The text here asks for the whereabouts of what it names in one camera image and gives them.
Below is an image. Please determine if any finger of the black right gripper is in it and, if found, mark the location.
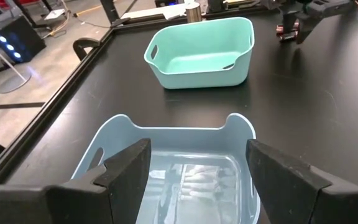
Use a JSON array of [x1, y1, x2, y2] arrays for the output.
[[296, 14, 323, 45], [281, 12, 299, 34]]

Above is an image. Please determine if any stainless steel cup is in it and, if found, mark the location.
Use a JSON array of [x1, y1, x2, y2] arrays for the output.
[[185, 2, 203, 24]]

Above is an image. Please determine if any black table clamp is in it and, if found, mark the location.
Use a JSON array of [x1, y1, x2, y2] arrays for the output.
[[72, 37, 102, 62]]

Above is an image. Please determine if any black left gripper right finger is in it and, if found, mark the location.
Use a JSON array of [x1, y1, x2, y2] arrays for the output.
[[246, 139, 358, 224]]

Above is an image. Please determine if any light blue plastic bin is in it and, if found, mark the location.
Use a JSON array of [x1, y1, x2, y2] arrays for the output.
[[70, 112, 261, 224]]

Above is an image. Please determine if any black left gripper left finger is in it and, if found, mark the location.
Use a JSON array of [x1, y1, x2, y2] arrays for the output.
[[0, 138, 152, 224]]

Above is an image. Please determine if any black frame post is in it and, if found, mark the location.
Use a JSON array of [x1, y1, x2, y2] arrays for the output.
[[99, 0, 132, 29]]

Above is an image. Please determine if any white paper sheet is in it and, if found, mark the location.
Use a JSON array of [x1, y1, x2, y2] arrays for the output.
[[44, 8, 67, 21]]

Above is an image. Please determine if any black computer with blue lights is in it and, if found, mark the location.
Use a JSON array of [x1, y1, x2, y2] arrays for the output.
[[0, 15, 47, 63]]

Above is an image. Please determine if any teal plastic bin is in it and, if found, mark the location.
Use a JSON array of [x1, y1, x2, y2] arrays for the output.
[[144, 16, 255, 90]]

